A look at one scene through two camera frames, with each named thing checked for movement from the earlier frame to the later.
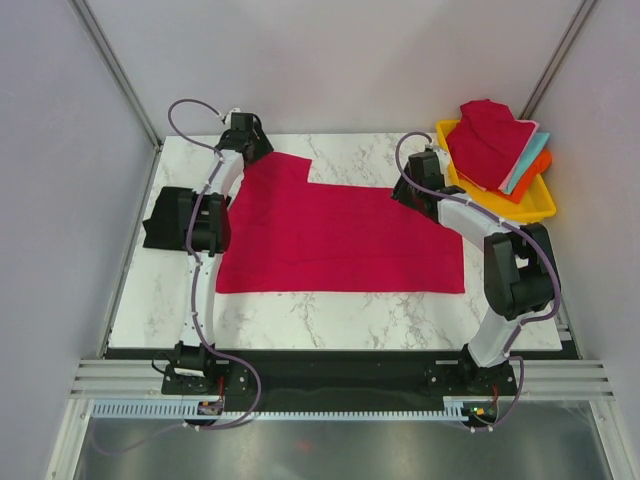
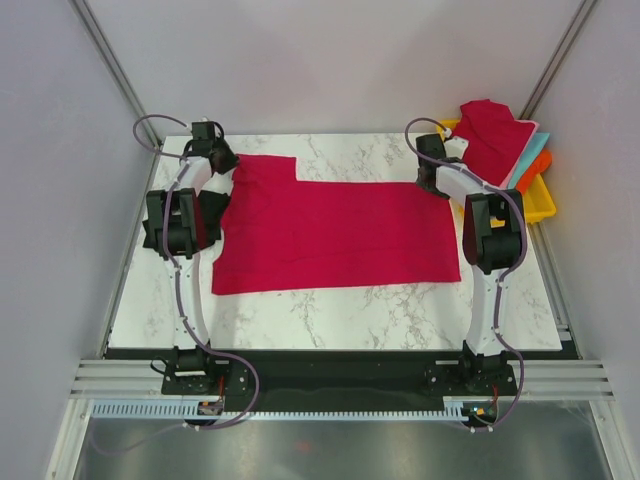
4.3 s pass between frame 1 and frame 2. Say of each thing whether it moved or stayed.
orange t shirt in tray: stayed
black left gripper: moved
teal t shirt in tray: stayed
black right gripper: moved
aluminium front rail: stayed
